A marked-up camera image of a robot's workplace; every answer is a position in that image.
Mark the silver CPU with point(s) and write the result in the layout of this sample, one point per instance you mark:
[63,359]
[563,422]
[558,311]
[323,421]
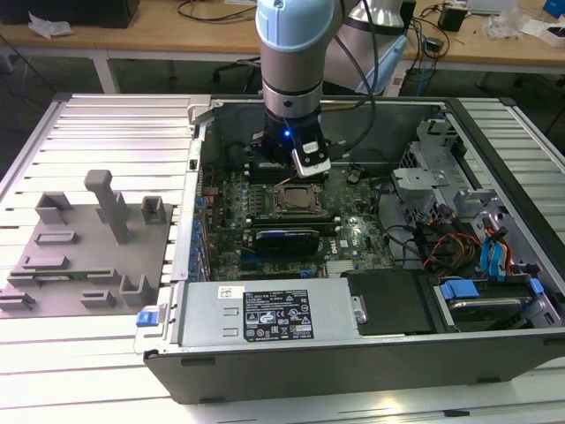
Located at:
[301,199]

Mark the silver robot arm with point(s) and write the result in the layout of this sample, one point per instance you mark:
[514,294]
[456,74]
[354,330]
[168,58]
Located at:
[287,66]

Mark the CPU socket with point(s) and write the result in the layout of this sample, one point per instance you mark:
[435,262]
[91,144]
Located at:
[277,212]

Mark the black office chair base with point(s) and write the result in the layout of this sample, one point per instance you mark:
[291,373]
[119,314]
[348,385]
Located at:
[229,69]

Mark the round coin cell battery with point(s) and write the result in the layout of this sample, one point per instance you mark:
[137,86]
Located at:
[353,177]

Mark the RAM stick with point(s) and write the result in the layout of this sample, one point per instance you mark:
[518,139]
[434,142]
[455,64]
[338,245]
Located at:
[291,227]

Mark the black graphics card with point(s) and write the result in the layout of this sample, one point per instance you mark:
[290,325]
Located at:
[287,242]

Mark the green motherboard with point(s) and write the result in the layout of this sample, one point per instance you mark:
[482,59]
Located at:
[366,199]

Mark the silver chipset heatsink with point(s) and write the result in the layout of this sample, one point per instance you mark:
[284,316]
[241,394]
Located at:
[340,268]

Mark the grey metal drive cage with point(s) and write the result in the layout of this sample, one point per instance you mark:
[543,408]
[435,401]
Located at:
[417,176]

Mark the wooden desk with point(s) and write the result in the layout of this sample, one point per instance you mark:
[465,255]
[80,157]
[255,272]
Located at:
[154,37]

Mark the grey power supply unit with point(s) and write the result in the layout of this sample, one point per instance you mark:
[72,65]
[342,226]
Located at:
[207,309]

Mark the small black adapter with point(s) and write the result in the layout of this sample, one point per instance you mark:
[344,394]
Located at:
[434,45]

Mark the black plastic cover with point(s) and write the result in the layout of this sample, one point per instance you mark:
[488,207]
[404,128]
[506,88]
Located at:
[388,305]

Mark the small black box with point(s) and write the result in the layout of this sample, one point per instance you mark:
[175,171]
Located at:
[452,20]

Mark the blue case latch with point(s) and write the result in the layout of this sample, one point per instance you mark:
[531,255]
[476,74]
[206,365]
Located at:
[148,319]

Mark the grey parts rack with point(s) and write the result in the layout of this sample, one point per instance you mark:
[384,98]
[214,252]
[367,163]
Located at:
[88,265]

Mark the hard disk blue carrier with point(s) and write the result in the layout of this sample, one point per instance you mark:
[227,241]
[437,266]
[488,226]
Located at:
[460,289]

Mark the large black box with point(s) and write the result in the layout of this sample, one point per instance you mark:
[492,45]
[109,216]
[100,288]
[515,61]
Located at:
[66,11]

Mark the black PC case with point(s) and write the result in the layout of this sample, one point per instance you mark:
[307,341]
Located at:
[353,375]

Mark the white crumpled plastic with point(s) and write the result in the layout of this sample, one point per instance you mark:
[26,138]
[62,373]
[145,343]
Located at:
[48,27]

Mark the clear plastic bag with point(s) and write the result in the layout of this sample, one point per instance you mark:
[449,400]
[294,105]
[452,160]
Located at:
[503,24]

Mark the blue box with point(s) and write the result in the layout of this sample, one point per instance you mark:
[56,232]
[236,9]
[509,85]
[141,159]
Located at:
[556,8]

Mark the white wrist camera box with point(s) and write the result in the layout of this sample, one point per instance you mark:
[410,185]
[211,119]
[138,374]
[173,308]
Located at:
[313,165]

